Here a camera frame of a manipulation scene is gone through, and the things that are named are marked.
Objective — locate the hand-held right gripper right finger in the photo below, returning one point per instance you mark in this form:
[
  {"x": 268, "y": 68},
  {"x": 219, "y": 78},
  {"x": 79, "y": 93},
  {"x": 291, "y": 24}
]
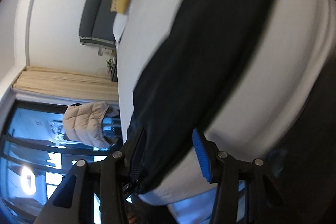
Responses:
[{"x": 200, "y": 153}]

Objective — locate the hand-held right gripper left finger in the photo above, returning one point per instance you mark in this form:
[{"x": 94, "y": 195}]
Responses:
[{"x": 132, "y": 153}]

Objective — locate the black pants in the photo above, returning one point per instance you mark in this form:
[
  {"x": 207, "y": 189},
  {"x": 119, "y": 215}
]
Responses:
[{"x": 204, "y": 50}]

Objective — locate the beige puffer jacket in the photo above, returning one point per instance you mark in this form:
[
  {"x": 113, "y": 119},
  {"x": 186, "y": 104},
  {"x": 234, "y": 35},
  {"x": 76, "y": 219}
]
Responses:
[{"x": 86, "y": 124}]

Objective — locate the bedside shelf with items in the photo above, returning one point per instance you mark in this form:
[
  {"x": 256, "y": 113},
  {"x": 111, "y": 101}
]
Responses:
[{"x": 110, "y": 64}]

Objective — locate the beige curtain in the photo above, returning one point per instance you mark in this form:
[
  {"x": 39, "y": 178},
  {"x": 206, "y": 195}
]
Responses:
[{"x": 65, "y": 85}]

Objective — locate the glass window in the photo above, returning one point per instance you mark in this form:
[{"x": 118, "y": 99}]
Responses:
[{"x": 34, "y": 155}]

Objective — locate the white bed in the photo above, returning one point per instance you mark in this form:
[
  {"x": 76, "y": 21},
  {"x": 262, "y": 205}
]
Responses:
[{"x": 275, "y": 82}]

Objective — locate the grey upholstered headboard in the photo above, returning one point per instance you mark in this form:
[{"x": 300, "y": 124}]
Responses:
[{"x": 101, "y": 8}]

